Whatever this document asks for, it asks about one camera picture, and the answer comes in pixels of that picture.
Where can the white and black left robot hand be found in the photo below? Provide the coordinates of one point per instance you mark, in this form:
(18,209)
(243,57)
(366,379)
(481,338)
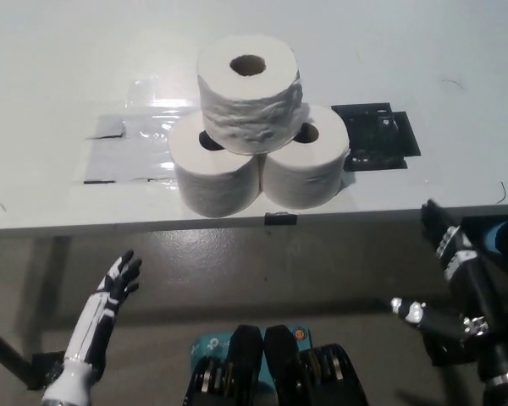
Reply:
(97,321)

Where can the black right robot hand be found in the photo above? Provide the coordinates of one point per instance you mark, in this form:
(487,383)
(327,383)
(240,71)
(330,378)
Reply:
(491,338)

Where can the crinkled white toilet paper roll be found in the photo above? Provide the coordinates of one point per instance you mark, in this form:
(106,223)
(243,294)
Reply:
(245,110)

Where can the smooth white toilet paper roll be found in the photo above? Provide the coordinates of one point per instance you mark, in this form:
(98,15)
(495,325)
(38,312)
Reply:
(305,182)
(216,186)

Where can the black robot body blocks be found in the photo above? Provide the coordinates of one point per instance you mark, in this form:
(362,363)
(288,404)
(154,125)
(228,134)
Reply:
(279,372)

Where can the black floor tape patch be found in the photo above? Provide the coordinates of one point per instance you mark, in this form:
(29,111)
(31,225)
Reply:
(44,370)
(438,351)

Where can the grey table leg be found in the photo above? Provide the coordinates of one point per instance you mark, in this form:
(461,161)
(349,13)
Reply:
(55,275)

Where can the teal router box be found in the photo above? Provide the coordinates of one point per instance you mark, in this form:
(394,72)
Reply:
(211,344)

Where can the glossy clear tape patch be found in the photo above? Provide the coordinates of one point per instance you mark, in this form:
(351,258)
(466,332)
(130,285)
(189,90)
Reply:
(123,156)

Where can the small black tape strip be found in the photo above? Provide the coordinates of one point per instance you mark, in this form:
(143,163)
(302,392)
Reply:
(281,218)

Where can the black tape patch on table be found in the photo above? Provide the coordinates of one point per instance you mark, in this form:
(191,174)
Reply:
(381,144)

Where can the black metal frame bar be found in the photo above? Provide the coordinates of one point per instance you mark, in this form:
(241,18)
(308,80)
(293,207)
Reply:
(8,349)

